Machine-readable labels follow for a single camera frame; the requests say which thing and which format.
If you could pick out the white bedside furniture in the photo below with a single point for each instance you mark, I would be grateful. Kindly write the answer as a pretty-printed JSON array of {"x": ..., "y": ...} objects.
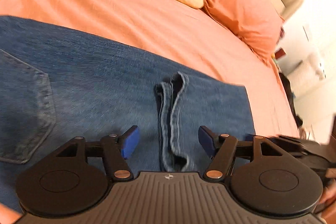
[{"x": 307, "y": 75}]

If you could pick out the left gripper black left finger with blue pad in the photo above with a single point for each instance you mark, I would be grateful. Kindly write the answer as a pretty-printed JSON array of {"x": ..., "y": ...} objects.
[{"x": 114, "y": 150}]

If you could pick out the orange pillow right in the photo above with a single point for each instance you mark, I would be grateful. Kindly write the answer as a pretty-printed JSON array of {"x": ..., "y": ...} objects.
[{"x": 254, "y": 22}]

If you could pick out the blue denim jeans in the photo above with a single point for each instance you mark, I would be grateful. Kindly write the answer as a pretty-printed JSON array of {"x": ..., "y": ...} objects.
[{"x": 58, "y": 83}]

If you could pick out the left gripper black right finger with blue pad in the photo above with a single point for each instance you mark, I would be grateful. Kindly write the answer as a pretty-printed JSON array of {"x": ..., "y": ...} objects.
[{"x": 226, "y": 153}]

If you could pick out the person's right hand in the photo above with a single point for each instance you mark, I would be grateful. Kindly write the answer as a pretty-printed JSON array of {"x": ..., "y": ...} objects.
[{"x": 327, "y": 212}]

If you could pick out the orange bed sheet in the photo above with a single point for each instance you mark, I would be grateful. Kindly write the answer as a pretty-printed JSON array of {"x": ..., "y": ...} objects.
[{"x": 176, "y": 32}]

